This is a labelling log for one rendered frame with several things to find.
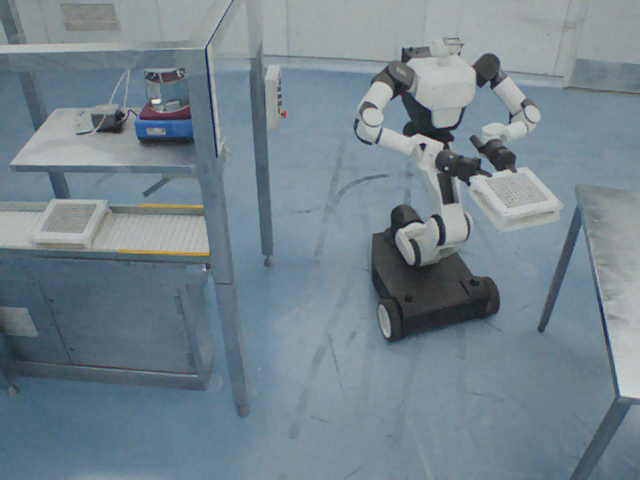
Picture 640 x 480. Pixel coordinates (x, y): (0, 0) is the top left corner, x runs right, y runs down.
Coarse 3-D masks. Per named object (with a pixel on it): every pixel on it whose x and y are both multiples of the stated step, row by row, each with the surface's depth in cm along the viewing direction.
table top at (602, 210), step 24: (576, 192) 244; (600, 192) 241; (624, 192) 241; (600, 216) 228; (624, 216) 228; (600, 240) 217; (624, 240) 217; (600, 264) 206; (624, 264) 206; (600, 288) 197; (624, 288) 197; (600, 312) 192; (624, 312) 188; (624, 336) 180; (624, 360) 173; (624, 384) 166
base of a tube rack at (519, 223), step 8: (472, 192) 216; (480, 200) 212; (488, 208) 208; (488, 216) 207; (496, 216) 205; (528, 216) 205; (536, 216) 205; (544, 216) 205; (552, 216) 205; (496, 224) 203; (512, 224) 201; (520, 224) 202; (528, 224) 203; (536, 224) 204
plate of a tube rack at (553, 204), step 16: (480, 176) 215; (496, 176) 215; (528, 176) 215; (480, 192) 210; (544, 192) 208; (496, 208) 201; (512, 208) 200; (528, 208) 200; (544, 208) 201; (560, 208) 203
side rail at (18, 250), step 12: (0, 252) 215; (12, 252) 215; (24, 252) 214; (36, 252) 214; (48, 252) 214; (60, 252) 213; (72, 252) 213; (84, 252) 212; (96, 252) 212; (108, 252) 212
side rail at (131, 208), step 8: (0, 208) 237; (8, 208) 236; (16, 208) 236; (24, 208) 236; (32, 208) 236; (40, 208) 236; (112, 208) 234; (120, 208) 233; (128, 208) 233; (136, 208) 233; (144, 208) 233; (152, 208) 232; (160, 208) 232; (168, 208) 232; (176, 208) 232; (184, 208) 232; (192, 208) 231
